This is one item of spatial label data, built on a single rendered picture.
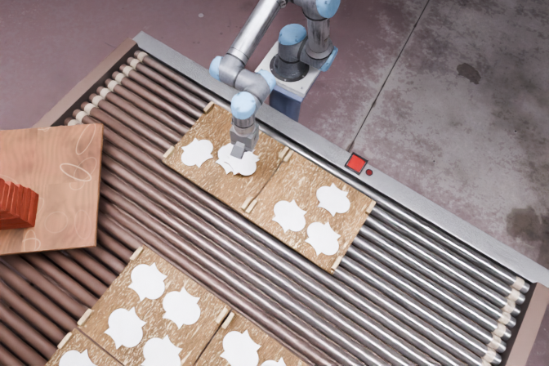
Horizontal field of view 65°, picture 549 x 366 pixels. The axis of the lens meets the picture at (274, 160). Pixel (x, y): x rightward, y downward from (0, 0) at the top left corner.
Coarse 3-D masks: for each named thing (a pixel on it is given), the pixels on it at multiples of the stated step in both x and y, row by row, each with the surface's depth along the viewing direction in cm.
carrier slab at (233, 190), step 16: (208, 112) 190; (224, 112) 191; (192, 128) 187; (208, 128) 187; (224, 128) 187; (176, 144) 183; (224, 144) 184; (256, 144) 185; (272, 144) 185; (176, 160) 180; (208, 160) 181; (272, 160) 182; (192, 176) 177; (208, 176) 177; (224, 176) 178; (240, 176) 178; (256, 176) 178; (208, 192) 176; (224, 192) 175; (240, 192) 175; (256, 192) 175; (240, 208) 172
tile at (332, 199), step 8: (320, 192) 175; (328, 192) 176; (336, 192) 176; (344, 192) 176; (320, 200) 174; (328, 200) 174; (336, 200) 174; (344, 200) 174; (328, 208) 173; (336, 208) 173; (344, 208) 173
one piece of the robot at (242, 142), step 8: (232, 120) 148; (232, 128) 149; (256, 128) 150; (232, 136) 152; (240, 136) 150; (248, 136) 148; (256, 136) 154; (232, 144) 158; (240, 144) 154; (248, 144) 152; (232, 152) 154; (240, 152) 153
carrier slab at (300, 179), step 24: (288, 168) 180; (312, 168) 181; (264, 192) 175; (288, 192) 176; (312, 192) 176; (360, 192) 177; (264, 216) 171; (312, 216) 172; (336, 216) 172; (360, 216) 173; (288, 240) 167
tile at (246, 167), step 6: (246, 156) 178; (252, 156) 178; (228, 162) 177; (234, 162) 177; (240, 162) 177; (246, 162) 177; (252, 162) 177; (234, 168) 176; (240, 168) 176; (246, 168) 176; (252, 168) 176; (234, 174) 175; (246, 174) 175
